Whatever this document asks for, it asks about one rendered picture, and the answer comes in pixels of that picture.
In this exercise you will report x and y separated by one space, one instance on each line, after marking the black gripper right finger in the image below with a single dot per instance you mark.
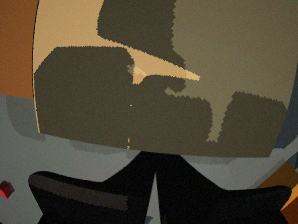
187 197

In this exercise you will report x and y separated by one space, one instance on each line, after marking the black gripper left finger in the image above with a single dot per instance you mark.
122 199

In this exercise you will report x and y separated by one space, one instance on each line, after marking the orange flat bar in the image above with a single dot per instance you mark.
285 175

